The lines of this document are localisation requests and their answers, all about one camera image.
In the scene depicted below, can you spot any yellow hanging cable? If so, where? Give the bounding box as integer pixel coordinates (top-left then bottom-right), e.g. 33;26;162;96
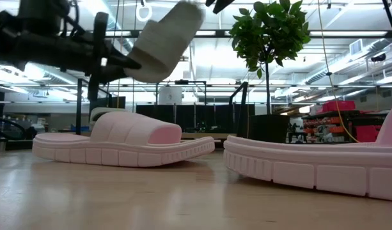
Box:
316;0;360;144

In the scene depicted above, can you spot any tall red storage crate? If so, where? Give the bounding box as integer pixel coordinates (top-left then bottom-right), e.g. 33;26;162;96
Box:
355;125;381;143

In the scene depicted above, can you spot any black partition wall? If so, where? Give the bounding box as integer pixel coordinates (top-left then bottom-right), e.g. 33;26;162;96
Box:
136;103;256;134

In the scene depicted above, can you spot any grey rubber slide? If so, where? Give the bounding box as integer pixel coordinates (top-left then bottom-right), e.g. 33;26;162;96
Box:
123;1;205;84
88;107;128;127

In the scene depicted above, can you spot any rack with orange bins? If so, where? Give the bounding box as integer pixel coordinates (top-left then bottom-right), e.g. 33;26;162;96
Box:
301;110;390;144

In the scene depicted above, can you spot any flat red storage bin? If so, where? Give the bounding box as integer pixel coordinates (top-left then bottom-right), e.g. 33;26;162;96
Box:
322;100;356;112

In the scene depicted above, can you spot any pink rubber slide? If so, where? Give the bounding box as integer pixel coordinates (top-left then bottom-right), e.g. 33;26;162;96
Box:
31;111;216;168
223;101;392;203

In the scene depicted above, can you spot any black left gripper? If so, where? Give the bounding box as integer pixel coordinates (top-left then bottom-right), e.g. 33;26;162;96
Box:
67;11;142;101

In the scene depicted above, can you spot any green plant in black pot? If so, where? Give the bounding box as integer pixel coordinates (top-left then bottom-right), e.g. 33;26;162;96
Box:
229;0;311;144

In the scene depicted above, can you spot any white hanging ring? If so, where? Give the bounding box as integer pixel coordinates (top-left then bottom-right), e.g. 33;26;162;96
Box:
136;1;153;22

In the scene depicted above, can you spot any wooden shelf with black frame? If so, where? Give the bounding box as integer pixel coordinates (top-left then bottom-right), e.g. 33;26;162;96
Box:
74;78;249;150

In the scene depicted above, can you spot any black monitor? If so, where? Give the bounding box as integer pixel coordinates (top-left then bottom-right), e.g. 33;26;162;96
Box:
98;95;126;109

